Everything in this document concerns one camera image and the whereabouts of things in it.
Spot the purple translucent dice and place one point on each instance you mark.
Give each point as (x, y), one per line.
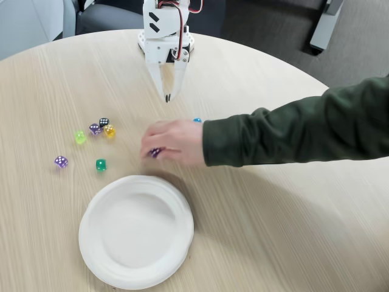
(95, 129)
(155, 152)
(61, 161)

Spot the blue translucent dice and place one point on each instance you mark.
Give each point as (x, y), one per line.
(197, 120)

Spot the black dice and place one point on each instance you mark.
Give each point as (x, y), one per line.
(104, 122)

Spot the yellow translucent dice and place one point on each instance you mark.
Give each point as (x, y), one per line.
(109, 131)

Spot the light green translucent dice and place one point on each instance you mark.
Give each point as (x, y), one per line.
(80, 137)

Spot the dark green translucent dice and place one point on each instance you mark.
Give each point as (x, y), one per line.
(101, 164)

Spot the white paper plate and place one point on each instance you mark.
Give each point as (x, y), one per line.
(136, 234)

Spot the person's hand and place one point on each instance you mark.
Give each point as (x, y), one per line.
(179, 137)

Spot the dark grey chair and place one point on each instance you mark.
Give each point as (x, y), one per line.
(106, 18)

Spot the white cabinet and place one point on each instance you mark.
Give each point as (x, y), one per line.
(27, 24)

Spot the grey desk leg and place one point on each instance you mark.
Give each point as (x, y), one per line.
(323, 27)

